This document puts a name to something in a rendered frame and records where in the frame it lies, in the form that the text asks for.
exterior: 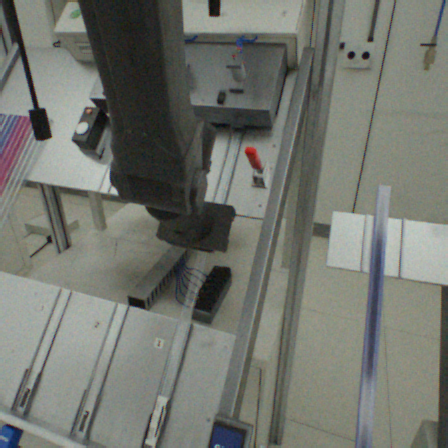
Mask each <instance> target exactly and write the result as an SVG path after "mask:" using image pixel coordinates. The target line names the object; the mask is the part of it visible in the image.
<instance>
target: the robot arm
mask: <svg viewBox="0 0 448 448"><path fill-rule="evenodd" d="M78 4H79V7H80V10H81V14H82V21H83V23H84V27H85V30H86V33H87V37H88V40H89V43H90V46H91V50H92V53H93V57H94V60H95V62H96V66H97V69H98V73H99V76H100V80H101V82H102V89H103V92H104V96H105V100H106V103H107V107H108V113H109V118H110V125H111V142H110V149H111V152H112V155H113V160H112V162H111V164H110V169H109V181H110V183H111V185H112V186H113V187H114V188H115V189H116V190H117V193H118V195H119V198H120V199H121V201H122V202H126V203H131V204H140V205H144V207H145V209H146V211H147V212H148V213H149V214H150V215H151V216H152V217H153V218H155V219H156V220H157V221H159V222H160V224H159V227H158V230H157V234H156V236H157V238H158V239H160V240H161V241H162V240H163V241H164V242H166V243H168V244H169V245H172V246H179V247H182V248H187V249H188V248H190V249H195V250H200V251H202V252H206V253H215V251H221V252H223V253H224V252H226V250H227V247H228V244H229V240H228V238H229V234H230V229H231V225H232V222H234V219H235V215H236V209H235V208H234V206H233V205H230V204H218V203H212V202H206V201H204V199H205V195H206V191H207V187H208V181H207V177H206V175H207V171H208V167H209V163H210V160H211V156H212V152H213V148H214V144H215V142H216V138H217V130H216V129H215V127H214V126H213V125H211V124H210V123H209V122H207V121H206V117H202V116H196V115H195V114H194V110H193V107H192V103H191V100H190V95H189V90H188V84H187V77H186V65H185V47H184V29H183V12H182V0H78Z"/></svg>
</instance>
